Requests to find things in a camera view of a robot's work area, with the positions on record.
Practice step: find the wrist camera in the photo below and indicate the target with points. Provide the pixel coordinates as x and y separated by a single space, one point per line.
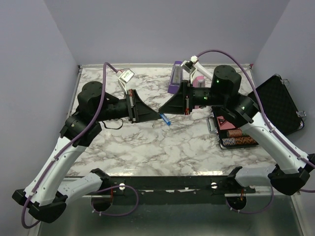
189 67
124 77

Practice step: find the pink metronome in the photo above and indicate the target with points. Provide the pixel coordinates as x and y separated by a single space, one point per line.
199 82

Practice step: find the orange poker chip roll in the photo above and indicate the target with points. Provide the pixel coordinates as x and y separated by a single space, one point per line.
235 133

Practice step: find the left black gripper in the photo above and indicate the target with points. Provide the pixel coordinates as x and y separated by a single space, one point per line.
140 110

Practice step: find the black poker chip case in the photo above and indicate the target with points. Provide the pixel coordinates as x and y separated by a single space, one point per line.
278 106

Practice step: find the green poker chip roll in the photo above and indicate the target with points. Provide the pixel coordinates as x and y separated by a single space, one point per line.
245 134

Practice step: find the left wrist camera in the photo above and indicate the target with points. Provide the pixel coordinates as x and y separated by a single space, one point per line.
124 77

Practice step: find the purple metronome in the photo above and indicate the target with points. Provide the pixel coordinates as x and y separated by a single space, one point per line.
175 78

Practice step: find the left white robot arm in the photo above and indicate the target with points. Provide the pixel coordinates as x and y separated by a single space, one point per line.
45 198

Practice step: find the blue key tag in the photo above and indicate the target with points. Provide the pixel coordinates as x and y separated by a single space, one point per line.
165 119

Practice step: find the blue orange chip roll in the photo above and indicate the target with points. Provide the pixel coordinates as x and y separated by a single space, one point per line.
238 141

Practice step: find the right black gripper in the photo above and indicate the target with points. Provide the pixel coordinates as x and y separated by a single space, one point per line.
178 104

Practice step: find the white toy microphone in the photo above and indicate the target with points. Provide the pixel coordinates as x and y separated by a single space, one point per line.
204 71

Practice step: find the red playing card deck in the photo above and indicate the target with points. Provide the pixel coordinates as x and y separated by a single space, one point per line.
223 124

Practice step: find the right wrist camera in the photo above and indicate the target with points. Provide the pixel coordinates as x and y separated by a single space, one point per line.
189 67

